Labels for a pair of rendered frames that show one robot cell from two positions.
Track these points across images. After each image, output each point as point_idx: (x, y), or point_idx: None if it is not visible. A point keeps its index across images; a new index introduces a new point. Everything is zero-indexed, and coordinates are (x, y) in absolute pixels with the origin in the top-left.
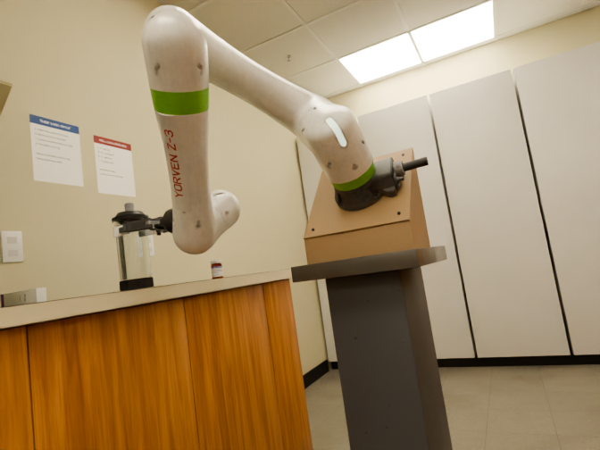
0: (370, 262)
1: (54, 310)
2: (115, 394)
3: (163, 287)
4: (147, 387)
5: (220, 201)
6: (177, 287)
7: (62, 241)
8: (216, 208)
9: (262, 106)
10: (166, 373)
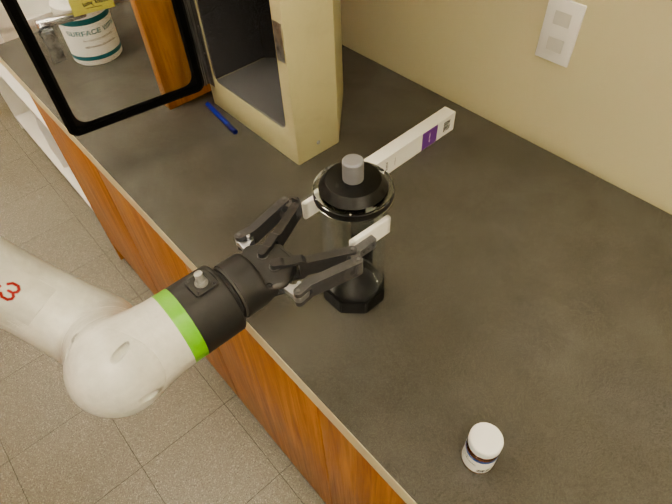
0: None
1: (160, 233)
2: (239, 335)
3: (253, 329)
4: (267, 369)
5: (63, 353)
6: (273, 352)
7: (669, 59)
8: (61, 351)
9: None
10: (287, 388)
